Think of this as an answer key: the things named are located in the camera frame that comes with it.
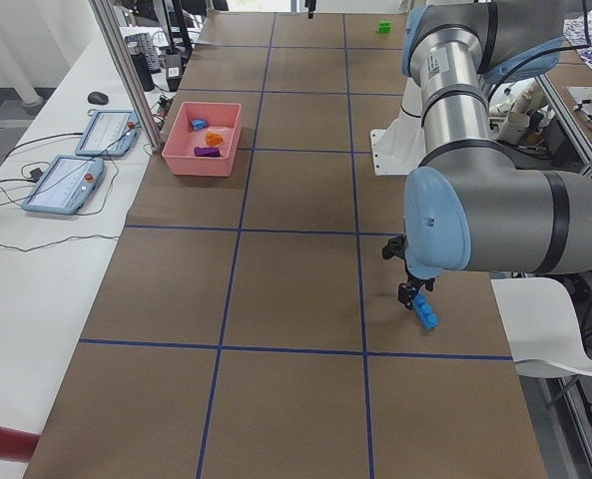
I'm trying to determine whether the small blue square block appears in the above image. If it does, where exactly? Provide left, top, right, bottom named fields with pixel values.
left=191, top=119, right=209, bottom=131

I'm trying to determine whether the aluminium frame post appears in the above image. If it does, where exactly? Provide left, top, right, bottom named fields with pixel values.
left=89, top=0, right=163, bottom=153

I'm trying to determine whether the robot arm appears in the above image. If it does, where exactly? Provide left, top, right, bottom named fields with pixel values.
left=382, top=1, right=592, bottom=307

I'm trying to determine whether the long blue studded block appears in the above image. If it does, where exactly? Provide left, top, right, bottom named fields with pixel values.
left=412, top=293, right=439, bottom=330

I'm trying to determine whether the aluminium side frame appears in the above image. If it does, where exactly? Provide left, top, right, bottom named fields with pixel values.
left=520, top=73, right=592, bottom=478

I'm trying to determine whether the blue teach pendant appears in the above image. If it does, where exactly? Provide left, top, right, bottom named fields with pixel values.
left=75, top=110, right=139, bottom=157
left=21, top=155, right=105, bottom=216

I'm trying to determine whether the purple toy block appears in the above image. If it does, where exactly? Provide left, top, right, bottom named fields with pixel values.
left=194, top=146, right=221, bottom=158

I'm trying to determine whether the red cylinder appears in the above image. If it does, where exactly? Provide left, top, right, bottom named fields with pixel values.
left=0, top=426, right=40, bottom=463

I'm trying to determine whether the pink plastic box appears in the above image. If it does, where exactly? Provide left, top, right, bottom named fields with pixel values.
left=162, top=102, right=242, bottom=177

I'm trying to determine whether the upper blue teach pendant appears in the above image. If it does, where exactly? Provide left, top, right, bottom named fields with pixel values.
left=75, top=110, right=139, bottom=157

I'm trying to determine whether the green toy block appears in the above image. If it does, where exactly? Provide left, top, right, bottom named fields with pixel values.
left=377, top=20, right=392, bottom=35

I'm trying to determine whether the black keyboard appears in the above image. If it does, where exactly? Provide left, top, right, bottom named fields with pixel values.
left=125, top=33, right=162, bottom=74

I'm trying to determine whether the black computer mouse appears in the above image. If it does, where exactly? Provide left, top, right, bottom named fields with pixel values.
left=87, top=91, right=109, bottom=106

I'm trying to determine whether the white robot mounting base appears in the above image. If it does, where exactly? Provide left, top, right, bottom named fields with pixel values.
left=370, top=78, right=425, bottom=176

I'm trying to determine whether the black bottle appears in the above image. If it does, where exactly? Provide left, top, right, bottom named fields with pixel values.
left=127, top=42, right=155, bottom=92

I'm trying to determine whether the lower blue teach pendant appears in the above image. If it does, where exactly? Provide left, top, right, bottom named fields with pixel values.
left=21, top=155, right=105, bottom=216

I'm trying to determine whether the orange toy block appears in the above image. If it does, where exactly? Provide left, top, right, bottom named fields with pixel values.
left=205, top=131, right=225, bottom=147

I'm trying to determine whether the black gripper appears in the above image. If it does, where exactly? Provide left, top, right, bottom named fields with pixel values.
left=381, top=235, right=435, bottom=309

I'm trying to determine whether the white chair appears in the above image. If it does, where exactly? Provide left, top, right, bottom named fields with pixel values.
left=491, top=277, right=592, bottom=378

